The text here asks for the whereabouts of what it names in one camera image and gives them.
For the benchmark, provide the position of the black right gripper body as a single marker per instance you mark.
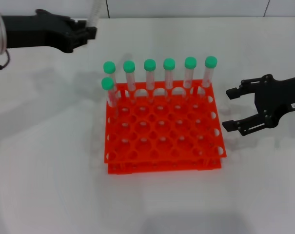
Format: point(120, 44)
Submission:
point(271, 97)

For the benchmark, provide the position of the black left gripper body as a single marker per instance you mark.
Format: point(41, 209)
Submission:
point(40, 31)

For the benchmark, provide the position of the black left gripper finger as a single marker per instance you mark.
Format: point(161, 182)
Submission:
point(91, 33)
point(77, 44)

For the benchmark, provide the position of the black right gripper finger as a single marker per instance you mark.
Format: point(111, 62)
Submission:
point(235, 92)
point(231, 125)

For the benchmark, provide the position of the clear test tube green cap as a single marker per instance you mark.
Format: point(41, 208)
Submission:
point(150, 64)
point(94, 12)
point(129, 66)
point(169, 64)
point(210, 61)
point(190, 62)
point(107, 83)
point(109, 67)

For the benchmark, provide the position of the orange plastic test tube rack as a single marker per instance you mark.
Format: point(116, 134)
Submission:
point(149, 169)

